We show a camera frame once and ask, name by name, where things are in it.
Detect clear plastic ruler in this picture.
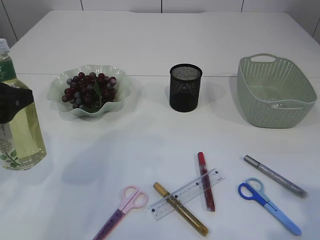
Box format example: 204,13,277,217
148,168,224,221

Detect clear plastic sheet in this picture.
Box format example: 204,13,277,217
249,85,304,110

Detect yellow tea bottle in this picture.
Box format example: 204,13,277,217
0,38,47,171

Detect gold glitter pen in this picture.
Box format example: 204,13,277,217
153,182,209,237

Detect purple artificial grape bunch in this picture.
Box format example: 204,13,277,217
61,72,117,113

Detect blue scissors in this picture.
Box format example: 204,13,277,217
237,177,302,236

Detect green translucent wavy plate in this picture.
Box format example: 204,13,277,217
47,64,130,117

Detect red glitter pen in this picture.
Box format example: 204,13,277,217
197,152,216,212

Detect green plastic basket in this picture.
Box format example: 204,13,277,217
237,53,317,129

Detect silver glitter pen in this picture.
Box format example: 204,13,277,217
243,155,308,198

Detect pink purple scissors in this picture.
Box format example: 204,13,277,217
93,185,149,240

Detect black mesh pen holder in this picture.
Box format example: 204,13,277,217
169,63,203,113

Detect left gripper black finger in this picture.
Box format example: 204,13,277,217
0,83,34,124

